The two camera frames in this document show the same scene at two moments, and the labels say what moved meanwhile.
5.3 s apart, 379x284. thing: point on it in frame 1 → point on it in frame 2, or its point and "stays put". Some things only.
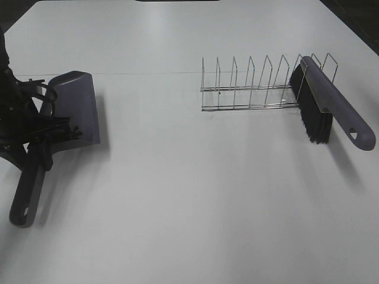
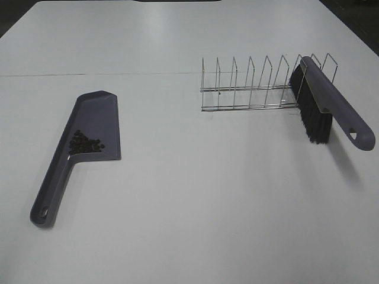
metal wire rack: x=284 y=96 stays put
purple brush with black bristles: x=320 y=101 stays put
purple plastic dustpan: x=76 y=100 → x=91 y=133
